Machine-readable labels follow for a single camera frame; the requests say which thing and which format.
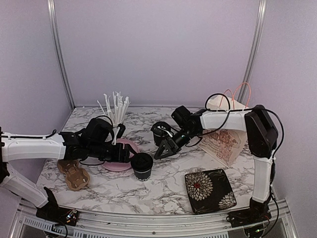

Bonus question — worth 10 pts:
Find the black cup holding straws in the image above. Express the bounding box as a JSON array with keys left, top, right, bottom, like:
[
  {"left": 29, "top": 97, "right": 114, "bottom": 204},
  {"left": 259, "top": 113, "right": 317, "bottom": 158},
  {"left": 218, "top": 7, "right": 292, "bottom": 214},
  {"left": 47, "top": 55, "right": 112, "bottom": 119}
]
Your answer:
[{"left": 112, "top": 123, "right": 125, "bottom": 129}]

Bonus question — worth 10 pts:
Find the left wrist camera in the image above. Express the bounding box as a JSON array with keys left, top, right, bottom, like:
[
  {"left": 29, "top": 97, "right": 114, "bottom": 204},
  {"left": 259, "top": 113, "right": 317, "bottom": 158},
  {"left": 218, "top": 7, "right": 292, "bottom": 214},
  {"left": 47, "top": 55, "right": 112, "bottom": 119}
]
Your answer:
[{"left": 112, "top": 127, "right": 126, "bottom": 145}]

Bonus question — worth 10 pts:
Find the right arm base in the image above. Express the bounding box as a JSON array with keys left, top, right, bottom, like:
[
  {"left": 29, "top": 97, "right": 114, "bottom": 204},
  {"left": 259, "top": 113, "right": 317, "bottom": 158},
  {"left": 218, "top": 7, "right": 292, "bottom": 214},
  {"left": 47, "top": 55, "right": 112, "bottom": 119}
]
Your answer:
[{"left": 226, "top": 196, "right": 272, "bottom": 228}]

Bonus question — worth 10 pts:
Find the black floral square plate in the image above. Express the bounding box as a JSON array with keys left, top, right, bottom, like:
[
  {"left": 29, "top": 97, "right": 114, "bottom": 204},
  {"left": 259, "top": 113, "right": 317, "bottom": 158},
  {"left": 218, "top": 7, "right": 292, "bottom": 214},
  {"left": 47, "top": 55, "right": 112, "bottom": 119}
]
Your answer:
[{"left": 185, "top": 169, "right": 237, "bottom": 215}]

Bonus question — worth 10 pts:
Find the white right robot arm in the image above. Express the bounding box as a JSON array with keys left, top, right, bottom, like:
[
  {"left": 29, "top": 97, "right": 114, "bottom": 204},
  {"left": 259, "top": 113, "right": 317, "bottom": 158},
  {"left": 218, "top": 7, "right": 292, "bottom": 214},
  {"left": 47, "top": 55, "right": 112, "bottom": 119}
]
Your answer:
[{"left": 154, "top": 105, "right": 284, "bottom": 222}]

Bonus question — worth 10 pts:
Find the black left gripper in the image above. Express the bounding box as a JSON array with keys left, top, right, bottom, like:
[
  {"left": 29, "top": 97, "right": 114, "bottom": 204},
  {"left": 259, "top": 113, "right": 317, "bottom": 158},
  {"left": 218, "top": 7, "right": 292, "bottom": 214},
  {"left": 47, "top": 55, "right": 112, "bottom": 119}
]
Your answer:
[{"left": 88, "top": 141, "right": 138, "bottom": 163}]

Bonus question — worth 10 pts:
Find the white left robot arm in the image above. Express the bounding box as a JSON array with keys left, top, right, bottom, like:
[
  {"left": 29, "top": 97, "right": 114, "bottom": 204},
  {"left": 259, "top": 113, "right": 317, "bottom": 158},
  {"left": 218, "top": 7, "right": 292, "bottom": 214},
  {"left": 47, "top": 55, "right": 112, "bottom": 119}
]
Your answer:
[{"left": 0, "top": 118, "right": 130, "bottom": 221}]

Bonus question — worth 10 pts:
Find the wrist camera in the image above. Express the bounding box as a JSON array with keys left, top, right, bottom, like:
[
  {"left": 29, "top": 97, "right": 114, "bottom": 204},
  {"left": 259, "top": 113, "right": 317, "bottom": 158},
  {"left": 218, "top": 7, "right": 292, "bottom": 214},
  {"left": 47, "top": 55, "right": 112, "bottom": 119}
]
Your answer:
[
  {"left": 151, "top": 125, "right": 173, "bottom": 137},
  {"left": 112, "top": 127, "right": 126, "bottom": 145}
]

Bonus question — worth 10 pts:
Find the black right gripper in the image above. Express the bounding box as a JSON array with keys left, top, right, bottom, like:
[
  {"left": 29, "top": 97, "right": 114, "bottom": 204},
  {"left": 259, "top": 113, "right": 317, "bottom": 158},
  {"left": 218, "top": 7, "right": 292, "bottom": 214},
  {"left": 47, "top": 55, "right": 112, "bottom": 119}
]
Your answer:
[{"left": 154, "top": 126, "right": 199, "bottom": 160}]

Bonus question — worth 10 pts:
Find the black paper coffee cup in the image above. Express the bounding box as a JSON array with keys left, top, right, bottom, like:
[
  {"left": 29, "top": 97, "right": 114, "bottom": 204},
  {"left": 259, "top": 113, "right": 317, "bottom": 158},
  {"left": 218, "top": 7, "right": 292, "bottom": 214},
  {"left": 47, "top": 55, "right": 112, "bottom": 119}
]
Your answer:
[{"left": 151, "top": 121, "right": 174, "bottom": 147}]

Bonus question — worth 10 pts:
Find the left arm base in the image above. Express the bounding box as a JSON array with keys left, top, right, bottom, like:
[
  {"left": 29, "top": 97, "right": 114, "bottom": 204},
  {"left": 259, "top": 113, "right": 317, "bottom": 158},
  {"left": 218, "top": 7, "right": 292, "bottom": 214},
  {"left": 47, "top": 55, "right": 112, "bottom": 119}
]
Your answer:
[{"left": 36, "top": 187, "right": 79, "bottom": 226}]

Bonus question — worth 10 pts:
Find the brown cardboard cup carrier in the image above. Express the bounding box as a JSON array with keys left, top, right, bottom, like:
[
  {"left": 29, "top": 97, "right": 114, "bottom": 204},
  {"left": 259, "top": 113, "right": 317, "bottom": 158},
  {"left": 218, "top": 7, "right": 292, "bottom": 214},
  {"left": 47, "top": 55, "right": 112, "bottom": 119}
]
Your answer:
[{"left": 57, "top": 160, "right": 90, "bottom": 191}]

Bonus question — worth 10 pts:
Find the pink round plate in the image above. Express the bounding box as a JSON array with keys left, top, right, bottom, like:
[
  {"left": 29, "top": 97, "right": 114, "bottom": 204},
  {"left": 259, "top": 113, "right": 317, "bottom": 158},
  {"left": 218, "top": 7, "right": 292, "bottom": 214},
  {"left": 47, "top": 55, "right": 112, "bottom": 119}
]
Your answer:
[{"left": 102, "top": 139, "right": 139, "bottom": 172}]

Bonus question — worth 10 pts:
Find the black plastic cup lid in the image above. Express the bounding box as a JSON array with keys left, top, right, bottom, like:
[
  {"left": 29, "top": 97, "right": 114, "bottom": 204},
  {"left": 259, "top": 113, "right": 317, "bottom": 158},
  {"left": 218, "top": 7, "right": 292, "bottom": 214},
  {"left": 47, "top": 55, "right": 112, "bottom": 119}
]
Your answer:
[{"left": 130, "top": 152, "right": 153, "bottom": 172}]

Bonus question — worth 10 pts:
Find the cream bear paper bag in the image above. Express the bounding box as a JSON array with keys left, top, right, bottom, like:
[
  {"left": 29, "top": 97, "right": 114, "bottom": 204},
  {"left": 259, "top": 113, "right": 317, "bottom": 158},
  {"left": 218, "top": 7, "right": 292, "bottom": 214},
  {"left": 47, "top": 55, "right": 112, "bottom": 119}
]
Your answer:
[{"left": 198, "top": 83, "right": 248, "bottom": 168}]

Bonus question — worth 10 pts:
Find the white wrapped straws bundle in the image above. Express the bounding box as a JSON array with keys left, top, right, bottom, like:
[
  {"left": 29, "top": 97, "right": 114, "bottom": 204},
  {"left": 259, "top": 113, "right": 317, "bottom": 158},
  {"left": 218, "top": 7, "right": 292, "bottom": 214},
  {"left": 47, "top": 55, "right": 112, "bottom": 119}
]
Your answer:
[{"left": 97, "top": 91, "right": 131, "bottom": 125}]

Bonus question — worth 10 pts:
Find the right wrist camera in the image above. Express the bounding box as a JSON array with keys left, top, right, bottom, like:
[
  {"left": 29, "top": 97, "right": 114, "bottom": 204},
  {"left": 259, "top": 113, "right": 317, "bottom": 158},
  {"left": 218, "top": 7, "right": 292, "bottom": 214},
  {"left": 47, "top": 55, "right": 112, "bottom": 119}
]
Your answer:
[{"left": 151, "top": 125, "right": 173, "bottom": 137}]

